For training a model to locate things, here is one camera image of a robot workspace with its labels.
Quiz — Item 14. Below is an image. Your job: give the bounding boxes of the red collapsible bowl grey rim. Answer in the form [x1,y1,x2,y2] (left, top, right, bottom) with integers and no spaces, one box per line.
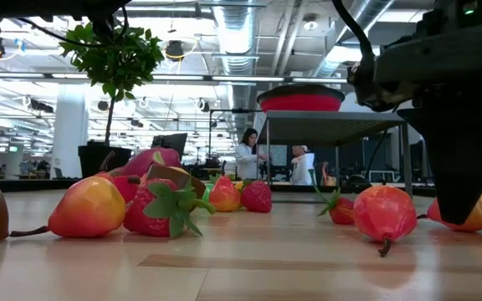
[255,83,346,113]

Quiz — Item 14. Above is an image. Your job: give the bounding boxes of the red toy strawberry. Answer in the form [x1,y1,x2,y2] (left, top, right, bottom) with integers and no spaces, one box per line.
[122,177,217,240]
[239,178,274,214]
[307,168,356,227]

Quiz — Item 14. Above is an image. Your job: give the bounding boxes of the silver ventilation duct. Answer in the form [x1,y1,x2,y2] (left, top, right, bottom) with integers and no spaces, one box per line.
[211,3,263,139]

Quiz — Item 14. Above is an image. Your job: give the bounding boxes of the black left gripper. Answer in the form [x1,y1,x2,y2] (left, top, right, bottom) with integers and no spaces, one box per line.
[79,0,132,43]

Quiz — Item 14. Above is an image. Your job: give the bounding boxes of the pink toy dragon fruit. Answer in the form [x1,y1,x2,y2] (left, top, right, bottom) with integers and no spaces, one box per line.
[97,146,183,179]

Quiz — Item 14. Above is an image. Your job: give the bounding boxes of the red orange round toy fruit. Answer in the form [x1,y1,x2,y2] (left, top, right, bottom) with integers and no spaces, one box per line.
[97,171,141,205]

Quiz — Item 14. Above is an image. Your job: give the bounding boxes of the yellow red toy pear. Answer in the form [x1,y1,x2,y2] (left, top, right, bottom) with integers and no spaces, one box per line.
[9,175,128,239]

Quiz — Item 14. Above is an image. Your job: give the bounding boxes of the orange red toy peach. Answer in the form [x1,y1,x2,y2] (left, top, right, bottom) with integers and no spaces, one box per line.
[208,173,243,213]

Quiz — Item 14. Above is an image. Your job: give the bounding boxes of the black computer monitor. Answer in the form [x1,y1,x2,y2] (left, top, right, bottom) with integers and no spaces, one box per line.
[151,132,189,161]

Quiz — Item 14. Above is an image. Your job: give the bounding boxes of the red orange toy pear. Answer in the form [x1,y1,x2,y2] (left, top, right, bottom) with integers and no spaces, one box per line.
[351,185,418,258]

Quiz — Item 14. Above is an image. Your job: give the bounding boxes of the black aluminium table frame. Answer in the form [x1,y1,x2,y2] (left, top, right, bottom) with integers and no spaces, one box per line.
[0,177,482,201]

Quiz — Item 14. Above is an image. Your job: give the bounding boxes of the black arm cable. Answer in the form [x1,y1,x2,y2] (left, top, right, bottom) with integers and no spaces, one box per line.
[331,0,388,176]
[14,6,128,48]

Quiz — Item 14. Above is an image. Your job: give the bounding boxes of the white column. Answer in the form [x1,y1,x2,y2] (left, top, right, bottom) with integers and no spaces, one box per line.
[50,85,90,180]

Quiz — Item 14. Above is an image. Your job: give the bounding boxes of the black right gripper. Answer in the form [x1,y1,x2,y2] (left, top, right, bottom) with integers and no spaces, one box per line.
[373,23,482,226]

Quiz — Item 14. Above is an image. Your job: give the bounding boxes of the grey perforated metal shelf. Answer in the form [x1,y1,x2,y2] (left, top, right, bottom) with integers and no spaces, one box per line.
[256,110,413,197]

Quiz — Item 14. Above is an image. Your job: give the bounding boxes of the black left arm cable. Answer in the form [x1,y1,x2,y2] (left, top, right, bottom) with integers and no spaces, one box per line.
[14,6,128,48]

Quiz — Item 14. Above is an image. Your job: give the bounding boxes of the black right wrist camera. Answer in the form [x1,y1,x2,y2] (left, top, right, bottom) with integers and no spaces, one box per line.
[347,62,418,113]

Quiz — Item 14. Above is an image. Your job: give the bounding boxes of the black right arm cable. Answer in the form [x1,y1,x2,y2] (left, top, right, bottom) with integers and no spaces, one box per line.
[331,0,388,176]

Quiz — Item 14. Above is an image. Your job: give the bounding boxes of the green potted tree black pot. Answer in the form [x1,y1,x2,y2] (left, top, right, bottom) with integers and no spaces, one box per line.
[58,17,166,180]

